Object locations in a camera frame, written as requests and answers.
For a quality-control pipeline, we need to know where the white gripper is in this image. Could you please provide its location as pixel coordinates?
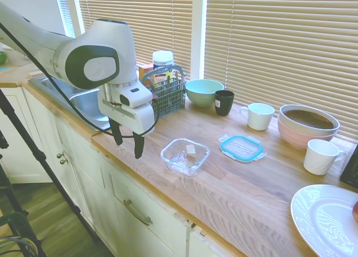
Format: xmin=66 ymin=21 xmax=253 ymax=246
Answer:
xmin=97 ymin=99 xmax=157 ymax=160

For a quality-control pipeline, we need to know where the clear lid with teal seal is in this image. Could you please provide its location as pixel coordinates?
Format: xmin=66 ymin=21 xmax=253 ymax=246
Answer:
xmin=218 ymin=134 xmax=265 ymax=163

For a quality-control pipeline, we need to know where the clear glass food container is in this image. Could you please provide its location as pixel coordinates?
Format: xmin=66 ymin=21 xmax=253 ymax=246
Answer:
xmin=160 ymin=138 xmax=210 ymax=177

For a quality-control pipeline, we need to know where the grey plastic cutlery basket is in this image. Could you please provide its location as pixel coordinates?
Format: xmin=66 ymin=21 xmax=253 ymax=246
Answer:
xmin=140 ymin=65 xmax=187 ymax=118

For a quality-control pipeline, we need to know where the stainless steel sink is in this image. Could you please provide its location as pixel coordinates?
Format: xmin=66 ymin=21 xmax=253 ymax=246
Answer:
xmin=27 ymin=76 xmax=112 ymax=131

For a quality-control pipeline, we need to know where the orange cardboard box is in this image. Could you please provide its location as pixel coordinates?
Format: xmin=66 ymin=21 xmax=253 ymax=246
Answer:
xmin=139 ymin=63 xmax=155 ymax=86

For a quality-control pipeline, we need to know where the white base cabinet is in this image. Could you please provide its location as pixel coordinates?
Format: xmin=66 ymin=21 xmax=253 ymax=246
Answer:
xmin=0 ymin=83 xmax=244 ymax=257

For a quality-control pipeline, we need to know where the mint green bowl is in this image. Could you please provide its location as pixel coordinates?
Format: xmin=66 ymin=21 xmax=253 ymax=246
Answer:
xmin=185 ymin=79 xmax=225 ymax=107

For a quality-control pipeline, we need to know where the white canister with blue label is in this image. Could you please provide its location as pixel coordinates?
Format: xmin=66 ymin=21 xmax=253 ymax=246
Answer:
xmin=152 ymin=50 xmax=175 ymax=84

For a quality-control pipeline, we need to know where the black cup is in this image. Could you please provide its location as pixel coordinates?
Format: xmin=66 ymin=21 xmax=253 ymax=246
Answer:
xmin=214 ymin=90 xmax=235 ymax=117

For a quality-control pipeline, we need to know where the beige window blind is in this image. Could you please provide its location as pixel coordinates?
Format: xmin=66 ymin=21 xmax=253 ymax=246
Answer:
xmin=75 ymin=0 xmax=194 ymax=79
xmin=203 ymin=0 xmax=358 ymax=142

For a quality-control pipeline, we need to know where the white mug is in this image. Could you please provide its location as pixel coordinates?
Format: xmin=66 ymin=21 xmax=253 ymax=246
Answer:
xmin=239 ymin=102 xmax=276 ymax=131
xmin=304 ymin=139 xmax=347 ymax=176

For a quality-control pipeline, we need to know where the narrow white window blind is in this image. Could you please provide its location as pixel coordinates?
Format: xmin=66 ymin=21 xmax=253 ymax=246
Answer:
xmin=54 ymin=0 xmax=77 ymax=39

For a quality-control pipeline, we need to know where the pink bowl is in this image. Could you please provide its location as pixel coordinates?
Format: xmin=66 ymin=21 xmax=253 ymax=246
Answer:
xmin=277 ymin=118 xmax=338 ymax=150

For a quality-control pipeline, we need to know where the grey bowl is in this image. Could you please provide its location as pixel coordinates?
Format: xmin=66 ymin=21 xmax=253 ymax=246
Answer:
xmin=279 ymin=104 xmax=341 ymax=135

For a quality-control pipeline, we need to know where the white dinner plate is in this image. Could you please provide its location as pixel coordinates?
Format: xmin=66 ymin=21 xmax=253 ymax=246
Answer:
xmin=290 ymin=184 xmax=358 ymax=257

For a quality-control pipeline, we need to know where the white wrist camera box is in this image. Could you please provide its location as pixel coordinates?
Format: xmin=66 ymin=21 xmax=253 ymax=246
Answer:
xmin=119 ymin=86 xmax=153 ymax=109

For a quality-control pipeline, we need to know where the metal drawer handle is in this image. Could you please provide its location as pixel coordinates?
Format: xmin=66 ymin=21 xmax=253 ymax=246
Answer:
xmin=123 ymin=199 xmax=153 ymax=227

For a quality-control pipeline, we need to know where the black camera tripod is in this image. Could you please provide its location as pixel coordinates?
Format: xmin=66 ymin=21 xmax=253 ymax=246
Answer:
xmin=0 ymin=88 xmax=107 ymax=257

